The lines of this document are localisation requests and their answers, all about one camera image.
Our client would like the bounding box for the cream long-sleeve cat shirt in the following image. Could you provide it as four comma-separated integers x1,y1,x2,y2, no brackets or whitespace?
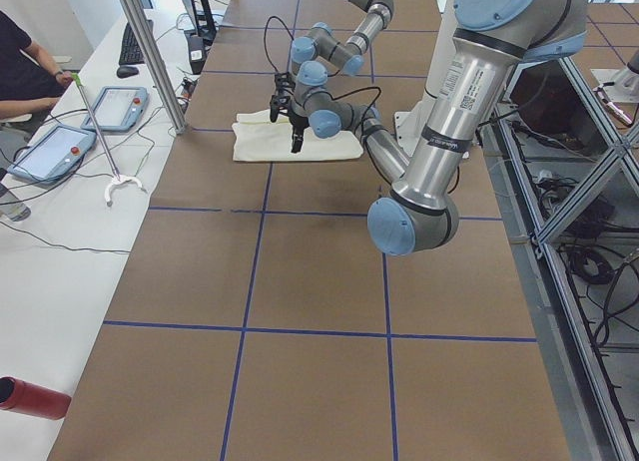
232,106,364,163

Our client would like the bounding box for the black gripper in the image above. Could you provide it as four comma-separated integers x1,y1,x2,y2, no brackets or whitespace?
270,95,310,154
275,72,295,99

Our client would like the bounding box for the black computer mouse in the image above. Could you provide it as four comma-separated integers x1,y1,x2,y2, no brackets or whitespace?
116,65,139,79

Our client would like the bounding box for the far teach pendant tablet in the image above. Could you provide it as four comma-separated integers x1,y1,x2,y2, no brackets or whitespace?
92,86,149,133

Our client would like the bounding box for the metal reacher grabber stick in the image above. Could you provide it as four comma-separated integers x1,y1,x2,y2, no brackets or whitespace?
71,73,146,207

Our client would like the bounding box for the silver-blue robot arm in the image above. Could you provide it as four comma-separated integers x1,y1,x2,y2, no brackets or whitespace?
291,0,588,255
270,0,394,122

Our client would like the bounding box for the clear plastic bottle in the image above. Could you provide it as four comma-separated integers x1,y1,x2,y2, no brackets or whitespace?
0,183,31,222

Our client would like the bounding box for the red water bottle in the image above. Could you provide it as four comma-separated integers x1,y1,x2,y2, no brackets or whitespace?
1,376,72,420

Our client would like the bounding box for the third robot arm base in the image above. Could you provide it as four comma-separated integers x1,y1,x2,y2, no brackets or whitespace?
591,52,638,105

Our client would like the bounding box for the black power adapter box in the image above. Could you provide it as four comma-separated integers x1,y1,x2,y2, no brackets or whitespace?
185,33,207,75

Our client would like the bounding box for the aluminium frame post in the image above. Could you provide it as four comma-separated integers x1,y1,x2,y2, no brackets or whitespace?
120,0,187,135

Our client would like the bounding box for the near teach pendant tablet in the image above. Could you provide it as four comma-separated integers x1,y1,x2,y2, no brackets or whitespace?
7,124,96,185

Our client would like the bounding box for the teach pendant tablet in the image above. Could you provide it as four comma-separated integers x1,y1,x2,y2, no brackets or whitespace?
7,124,96,185
92,86,149,133

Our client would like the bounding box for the seated person dark shirt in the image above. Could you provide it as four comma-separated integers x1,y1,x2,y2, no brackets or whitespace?
1,12,73,119

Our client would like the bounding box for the black keyboard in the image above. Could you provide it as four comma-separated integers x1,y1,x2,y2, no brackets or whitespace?
119,23,145,66

